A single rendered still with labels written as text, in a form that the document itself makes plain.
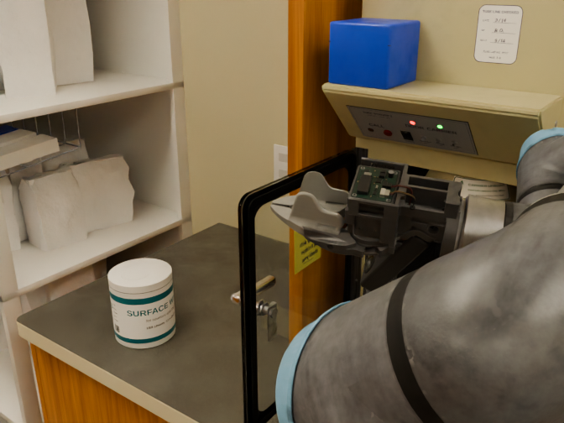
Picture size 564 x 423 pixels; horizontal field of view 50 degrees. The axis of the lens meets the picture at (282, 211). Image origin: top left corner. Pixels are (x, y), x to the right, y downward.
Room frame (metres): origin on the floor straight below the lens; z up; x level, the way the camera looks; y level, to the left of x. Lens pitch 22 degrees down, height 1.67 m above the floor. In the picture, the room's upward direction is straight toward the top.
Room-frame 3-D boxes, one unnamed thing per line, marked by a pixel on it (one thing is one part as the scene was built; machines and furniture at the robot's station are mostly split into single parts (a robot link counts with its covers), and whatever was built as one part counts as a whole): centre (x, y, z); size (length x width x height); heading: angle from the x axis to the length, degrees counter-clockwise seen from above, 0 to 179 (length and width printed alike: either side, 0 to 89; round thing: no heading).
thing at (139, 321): (1.12, 0.30, 1.02); 0.13 x 0.13 x 0.15
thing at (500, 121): (0.88, -0.22, 1.46); 0.32 x 0.12 x 0.10; 54
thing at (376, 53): (0.94, -0.14, 1.56); 0.10 x 0.10 x 0.09; 54
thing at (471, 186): (0.99, -0.33, 1.34); 0.18 x 0.18 x 0.05
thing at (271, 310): (0.78, 0.02, 1.18); 0.02 x 0.02 x 0.06; 54
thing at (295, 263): (0.88, -0.03, 1.19); 0.30 x 0.01 x 0.40; 144
